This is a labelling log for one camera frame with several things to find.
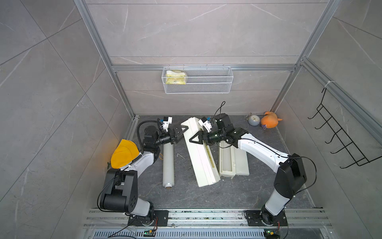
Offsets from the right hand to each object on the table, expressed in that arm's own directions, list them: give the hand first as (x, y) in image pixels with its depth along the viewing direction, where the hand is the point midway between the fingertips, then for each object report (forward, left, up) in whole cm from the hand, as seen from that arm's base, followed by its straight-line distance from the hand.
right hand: (194, 141), depth 76 cm
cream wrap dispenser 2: (-4, -22, -16) cm, 28 cm away
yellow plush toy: (+7, +46, -21) cm, 51 cm away
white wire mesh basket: (+46, -3, +7) cm, 47 cm away
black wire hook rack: (-16, -67, +9) cm, 69 cm away
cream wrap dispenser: (-13, -4, 0) cm, 14 cm away
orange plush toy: (+29, -56, -16) cm, 65 cm away
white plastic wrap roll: (-4, +16, -19) cm, 25 cm away
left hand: (+5, +4, +4) cm, 7 cm away
